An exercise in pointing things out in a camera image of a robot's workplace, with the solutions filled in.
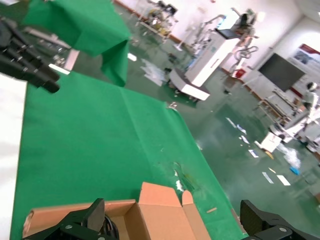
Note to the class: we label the short yellow stick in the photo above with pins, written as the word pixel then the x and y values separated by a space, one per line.
pixel 272 170

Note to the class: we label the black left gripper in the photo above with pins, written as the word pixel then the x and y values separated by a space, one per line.
pixel 8 35

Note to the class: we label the low metal rack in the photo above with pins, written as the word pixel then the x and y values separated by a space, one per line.
pixel 267 102

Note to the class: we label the red wall box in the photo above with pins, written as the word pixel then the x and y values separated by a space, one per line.
pixel 238 73

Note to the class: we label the white wheeled machine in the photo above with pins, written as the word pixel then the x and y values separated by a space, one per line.
pixel 207 62

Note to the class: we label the draped green cloth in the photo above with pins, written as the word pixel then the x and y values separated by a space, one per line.
pixel 87 25

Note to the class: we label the leaning white humanoid robot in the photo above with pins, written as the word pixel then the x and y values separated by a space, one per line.
pixel 311 100

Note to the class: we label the black screen on stand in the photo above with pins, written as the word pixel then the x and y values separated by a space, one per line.
pixel 282 72

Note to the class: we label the grey metal table frame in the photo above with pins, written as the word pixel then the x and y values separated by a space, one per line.
pixel 45 36

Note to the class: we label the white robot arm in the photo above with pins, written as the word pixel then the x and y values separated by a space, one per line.
pixel 241 53

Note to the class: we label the blue glove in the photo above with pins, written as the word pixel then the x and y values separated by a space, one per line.
pixel 295 170

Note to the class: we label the crumpled clear plastic film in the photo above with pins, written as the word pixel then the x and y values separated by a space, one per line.
pixel 178 185

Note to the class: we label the clear plastic bag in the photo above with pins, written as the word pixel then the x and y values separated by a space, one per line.
pixel 292 156

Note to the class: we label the flat white box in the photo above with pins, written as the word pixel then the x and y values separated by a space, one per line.
pixel 283 180

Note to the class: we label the white paper bag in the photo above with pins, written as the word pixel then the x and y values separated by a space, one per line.
pixel 271 142

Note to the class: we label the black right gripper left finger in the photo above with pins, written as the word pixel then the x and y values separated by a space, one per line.
pixel 92 217

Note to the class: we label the black laptop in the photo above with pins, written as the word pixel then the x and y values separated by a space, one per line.
pixel 226 33

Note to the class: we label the cluttered metal shelf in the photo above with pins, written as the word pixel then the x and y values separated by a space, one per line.
pixel 160 17

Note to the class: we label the scattered white paper pile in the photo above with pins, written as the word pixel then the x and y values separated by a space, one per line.
pixel 153 72

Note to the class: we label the green table cloth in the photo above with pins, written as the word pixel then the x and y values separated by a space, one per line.
pixel 87 137

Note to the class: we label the small yellow object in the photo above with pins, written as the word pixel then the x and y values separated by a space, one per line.
pixel 270 155

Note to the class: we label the small wooden stick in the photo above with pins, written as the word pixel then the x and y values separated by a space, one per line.
pixel 211 210

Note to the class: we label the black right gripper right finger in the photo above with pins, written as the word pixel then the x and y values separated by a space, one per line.
pixel 252 217

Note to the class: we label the white paper leaflet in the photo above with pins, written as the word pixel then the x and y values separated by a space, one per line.
pixel 245 140
pixel 241 129
pixel 231 122
pixel 268 177
pixel 253 153

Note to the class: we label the cardboard box with holed flap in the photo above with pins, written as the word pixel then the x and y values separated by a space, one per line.
pixel 162 215

